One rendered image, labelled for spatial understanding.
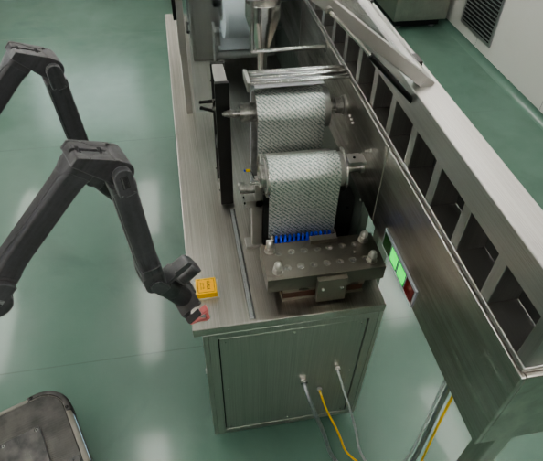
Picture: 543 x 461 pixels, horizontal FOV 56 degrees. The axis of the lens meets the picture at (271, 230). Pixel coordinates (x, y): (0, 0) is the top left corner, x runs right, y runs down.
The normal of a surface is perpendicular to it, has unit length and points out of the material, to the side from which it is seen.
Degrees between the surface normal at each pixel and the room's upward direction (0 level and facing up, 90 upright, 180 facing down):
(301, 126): 92
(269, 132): 92
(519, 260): 90
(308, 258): 0
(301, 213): 90
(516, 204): 0
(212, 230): 0
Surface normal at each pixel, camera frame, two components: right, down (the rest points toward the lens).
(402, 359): 0.03, -0.71
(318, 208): 0.18, 0.70
